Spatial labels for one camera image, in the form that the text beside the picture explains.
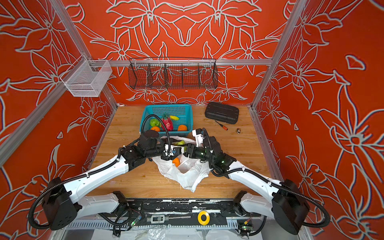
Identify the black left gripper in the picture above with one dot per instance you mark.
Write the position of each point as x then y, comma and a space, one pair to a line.
167, 157

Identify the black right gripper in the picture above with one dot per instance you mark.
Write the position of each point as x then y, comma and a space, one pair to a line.
189, 146

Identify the orange fruit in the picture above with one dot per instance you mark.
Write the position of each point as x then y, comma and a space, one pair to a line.
176, 162
182, 128
155, 128

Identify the white plastic bag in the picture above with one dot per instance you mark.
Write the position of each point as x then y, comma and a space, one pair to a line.
188, 174

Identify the red dragon fruit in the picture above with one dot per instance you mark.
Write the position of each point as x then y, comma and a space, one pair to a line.
167, 122

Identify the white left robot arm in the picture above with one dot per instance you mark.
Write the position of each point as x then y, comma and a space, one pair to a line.
65, 200

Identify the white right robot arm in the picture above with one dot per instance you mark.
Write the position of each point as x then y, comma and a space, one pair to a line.
282, 200

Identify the teal plastic basket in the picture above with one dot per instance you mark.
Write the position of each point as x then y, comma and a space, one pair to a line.
183, 111

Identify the yellow banana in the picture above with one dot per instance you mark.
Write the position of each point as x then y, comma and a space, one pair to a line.
174, 118

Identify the black plastic tool case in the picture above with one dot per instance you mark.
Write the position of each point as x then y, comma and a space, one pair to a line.
222, 112

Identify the yellow tape roll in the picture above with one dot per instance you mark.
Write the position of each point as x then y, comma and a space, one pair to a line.
203, 218

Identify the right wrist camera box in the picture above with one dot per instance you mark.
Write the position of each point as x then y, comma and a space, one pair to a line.
198, 134

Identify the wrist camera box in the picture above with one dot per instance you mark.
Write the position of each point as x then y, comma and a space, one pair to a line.
198, 134
148, 139

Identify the red handled screwdriver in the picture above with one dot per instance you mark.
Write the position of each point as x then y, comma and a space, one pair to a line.
222, 126

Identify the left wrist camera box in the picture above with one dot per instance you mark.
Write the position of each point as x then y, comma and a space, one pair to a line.
148, 139

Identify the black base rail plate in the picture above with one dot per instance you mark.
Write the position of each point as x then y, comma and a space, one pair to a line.
220, 207

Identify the black wire wall basket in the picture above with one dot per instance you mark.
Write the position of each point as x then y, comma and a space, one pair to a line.
174, 74

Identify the white wire wall basket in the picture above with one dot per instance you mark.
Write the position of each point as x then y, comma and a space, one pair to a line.
84, 79

